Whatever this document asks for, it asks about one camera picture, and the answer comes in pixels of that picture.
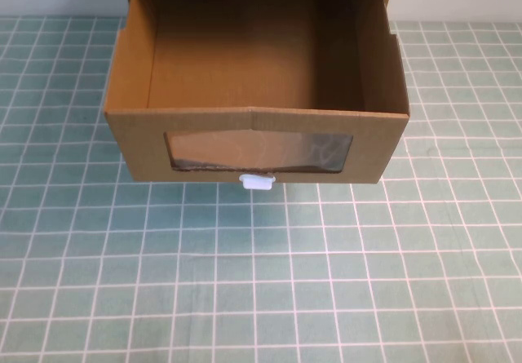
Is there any cardboard drawer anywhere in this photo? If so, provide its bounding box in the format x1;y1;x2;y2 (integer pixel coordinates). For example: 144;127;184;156
104;0;410;184

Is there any white handle below window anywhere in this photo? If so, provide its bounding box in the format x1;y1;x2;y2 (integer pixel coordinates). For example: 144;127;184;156
238;174;277;192

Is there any green checkered tablecloth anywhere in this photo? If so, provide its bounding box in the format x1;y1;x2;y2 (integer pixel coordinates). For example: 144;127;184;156
0;15;522;363

